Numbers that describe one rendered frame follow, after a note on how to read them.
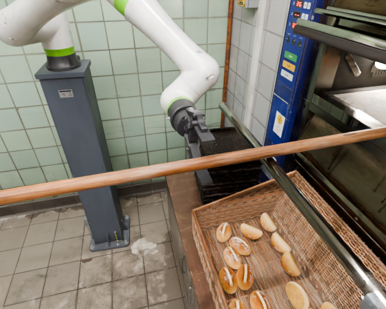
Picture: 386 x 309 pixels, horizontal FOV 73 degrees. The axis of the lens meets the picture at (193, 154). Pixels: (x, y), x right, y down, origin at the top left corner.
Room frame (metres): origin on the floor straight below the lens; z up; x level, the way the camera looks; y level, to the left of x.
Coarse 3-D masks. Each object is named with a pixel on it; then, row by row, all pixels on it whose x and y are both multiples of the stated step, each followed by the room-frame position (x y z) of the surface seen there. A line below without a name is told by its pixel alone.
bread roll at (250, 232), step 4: (244, 224) 0.77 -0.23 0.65; (240, 228) 0.77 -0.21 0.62; (244, 228) 0.75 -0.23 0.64; (248, 228) 0.75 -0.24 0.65; (252, 228) 0.74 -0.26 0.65; (256, 228) 0.74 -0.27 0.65; (244, 232) 0.74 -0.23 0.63; (248, 232) 0.73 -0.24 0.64; (252, 232) 0.73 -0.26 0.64; (256, 232) 0.73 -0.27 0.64; (260, 232) 0.73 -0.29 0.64; (244, 236) 0.74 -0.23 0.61; (248, 236) 0.73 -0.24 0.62; (252, 236) 0.72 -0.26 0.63; (256, 236) 0.72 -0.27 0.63; (260, 236) 0.72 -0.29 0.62
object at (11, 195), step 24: (288, 144) 0.55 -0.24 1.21; (312, 144) 0.56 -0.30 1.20; (336, 144) 0.58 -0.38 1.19; (144, 168) 0.46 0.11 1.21; (168, 168) 0.46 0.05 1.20; (192, 168) 0.47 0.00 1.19; (0, 192) 0.38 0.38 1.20; (24, 192) 0.39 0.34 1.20; (48, 192) 0.39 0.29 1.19; (72, 192) 0.41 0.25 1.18
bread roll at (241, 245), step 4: (232, 240) 0.70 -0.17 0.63; (236, 240) 0.69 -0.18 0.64; (240, 240) 0.69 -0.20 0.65; (244, 240) 0.69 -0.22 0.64; (232, 244) 0.68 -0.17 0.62; (236, 244) 0.68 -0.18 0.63; (240, 244) 0.67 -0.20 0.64; (244, 244) 0.67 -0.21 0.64; (248, 244) 0.67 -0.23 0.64; (236, 248) 0.66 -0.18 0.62; (240, 248) 0.66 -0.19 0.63; (244, 248) 0.66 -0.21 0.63; (248, 248) 0.66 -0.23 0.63; (240, 252) 0.65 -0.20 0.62; (244, 252) 0.65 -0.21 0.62; (248, 252) 0.65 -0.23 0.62
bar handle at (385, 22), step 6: (318, 12) 0.89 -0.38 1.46; (324, 12) 0.87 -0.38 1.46; (330, 12) 0.84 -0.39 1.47; (336, 12) 0.82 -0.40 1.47; (342, 12) 0.80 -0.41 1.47; (336, 18) 0.81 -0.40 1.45; (342, 18) 0.79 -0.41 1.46; (348, 18) 0.77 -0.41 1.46; (354, 18) 0.75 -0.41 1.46; (360, 18) 0.73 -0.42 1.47; (366, 18) 0.71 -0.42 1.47; (372, 18) 0.70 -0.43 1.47; (378, 18) 0.69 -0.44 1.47; (336, 24) 0.81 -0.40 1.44; (372, 24) 0.69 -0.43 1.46; (378, 24) 0.68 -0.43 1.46; (384, 24) 0.66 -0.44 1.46
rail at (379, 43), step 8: (304, 24) 0.87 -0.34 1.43; (312, 24) 0.84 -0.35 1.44; (320, 24) 0.81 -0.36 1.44; (328, 32) 0.76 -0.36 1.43; (336, 32) 0.74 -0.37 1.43; (344, 32) 0.71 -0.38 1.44; (352, 32) 0.69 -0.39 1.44; (352, 40) 0.68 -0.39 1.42; (360, 40) 0.65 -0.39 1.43; (368, 40) 0.63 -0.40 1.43; (376, 40) 0.62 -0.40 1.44; (384, 40) 0.60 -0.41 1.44; (384, 48) 0.59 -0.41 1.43
